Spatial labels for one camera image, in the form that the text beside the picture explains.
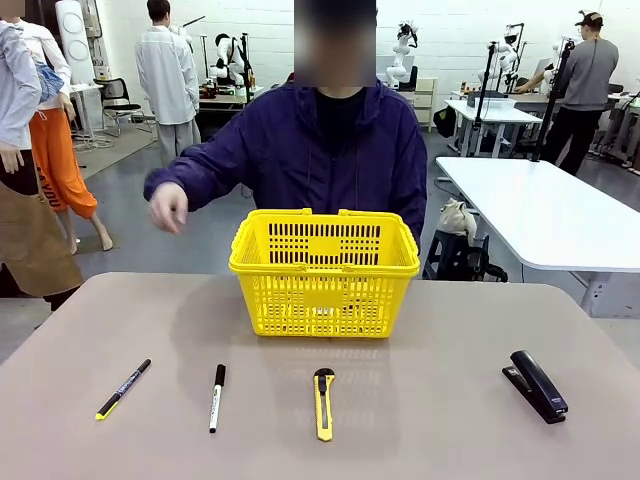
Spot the black highlighter yellow tip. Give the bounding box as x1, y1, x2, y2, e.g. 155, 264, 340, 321
94, 357, 153, 422

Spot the white marker black cap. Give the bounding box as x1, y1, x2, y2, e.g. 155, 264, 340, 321
208, 363, 228, 435

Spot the person in white coat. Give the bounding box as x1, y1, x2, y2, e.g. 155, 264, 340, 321
135, 0, 202, 172

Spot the white tower air conditioner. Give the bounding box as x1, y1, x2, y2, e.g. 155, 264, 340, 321
54, 0, 98, 86

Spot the mannequin in orange pants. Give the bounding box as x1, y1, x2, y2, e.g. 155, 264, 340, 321
20, 19, 115, 253

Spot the small white table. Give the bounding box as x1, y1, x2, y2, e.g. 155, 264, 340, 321
443, 97, 545, 157

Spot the black bag on floor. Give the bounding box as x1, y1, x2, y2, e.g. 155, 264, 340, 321
432, 105, 458, 138

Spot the beige drawer cabinet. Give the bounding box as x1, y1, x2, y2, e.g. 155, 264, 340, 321
409, 76, 440, 133

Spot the person in purple jacket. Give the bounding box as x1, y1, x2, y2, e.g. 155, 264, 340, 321
214, 0, 429, 242

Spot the dark background work desk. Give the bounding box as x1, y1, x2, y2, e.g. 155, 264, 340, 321
196, 83, 267, 126

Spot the mannequin in striped blue shirt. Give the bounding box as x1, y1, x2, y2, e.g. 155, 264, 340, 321
0, 0, 86, 313

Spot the person in grey sweater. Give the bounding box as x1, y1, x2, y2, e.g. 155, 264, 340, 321
541, 10, 621, 177

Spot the person's right hand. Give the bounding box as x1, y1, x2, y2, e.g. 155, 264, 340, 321
148, 181, 190, 235

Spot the person's right forearm purple sleeve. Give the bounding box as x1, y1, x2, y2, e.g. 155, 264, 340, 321
143, 143, 226, 212

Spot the black stapler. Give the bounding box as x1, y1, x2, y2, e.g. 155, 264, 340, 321
501, 349, 571, 426

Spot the thin black tripod pole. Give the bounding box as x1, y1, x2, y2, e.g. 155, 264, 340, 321
473, 41, 500, 152

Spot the beige cloth bag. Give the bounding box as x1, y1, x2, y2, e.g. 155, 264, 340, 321
438, 196, 480, 242

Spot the yellow plastic shopping basket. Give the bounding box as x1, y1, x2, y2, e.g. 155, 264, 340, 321
228, 207, 422, 340

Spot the black office chair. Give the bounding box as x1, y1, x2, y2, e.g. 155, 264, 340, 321
92, 76, 152, 138

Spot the yellow utility knife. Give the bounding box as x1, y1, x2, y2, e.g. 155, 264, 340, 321
313, 367, 337, 443

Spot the large white table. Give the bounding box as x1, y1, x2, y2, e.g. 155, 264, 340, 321
435, 156, 640, 320

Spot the tall black tripod pole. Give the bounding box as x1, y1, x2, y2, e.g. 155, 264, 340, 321
531, 38, 577, 163

